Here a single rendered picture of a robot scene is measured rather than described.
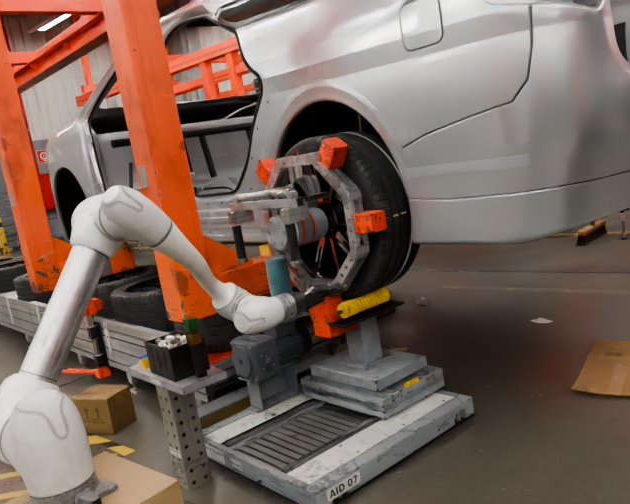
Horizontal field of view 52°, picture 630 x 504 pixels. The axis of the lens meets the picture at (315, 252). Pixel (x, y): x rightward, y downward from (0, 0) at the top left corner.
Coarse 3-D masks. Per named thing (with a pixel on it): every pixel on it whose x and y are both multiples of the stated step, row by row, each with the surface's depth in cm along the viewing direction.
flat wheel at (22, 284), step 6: (18, 276) 538; (24, 276) 533; (18, 282) 515; (24, 282) 510; (18, 288) 517; (24, 288) 512; (30, 288) 510; (18, 294) 520; (24, 294) 514; (30, 294) 511; (36, 294) 510; (42, 294) 510; (48, 294) 509; (24, 300) 515; (30, 300) 512; (36, 300) 511; (42, 300) 510; (48, 300) 510
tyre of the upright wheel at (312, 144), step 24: (312, 144) 248; (360, 144) 243; (384, 144) 247; (360, 168) 232; (384, 168) 236; (384, 192) 232; (408, 216) 239; (384, 240) 233; (408, 240) 241; (384, 264) 238; (408, 264) 251; (360, 288) 246
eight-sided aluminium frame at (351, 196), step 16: (288, 160) 248; (304, 160) 241; (272, 176) 258; (336, 176) 231; (352, 192) 228; (352, 208) 228; (352, 224) 229; (352, 240) 231; (288, 256) 270; (352, 256) 232; (304, 272) 265; (352, 272) 241; (304, 288) 259
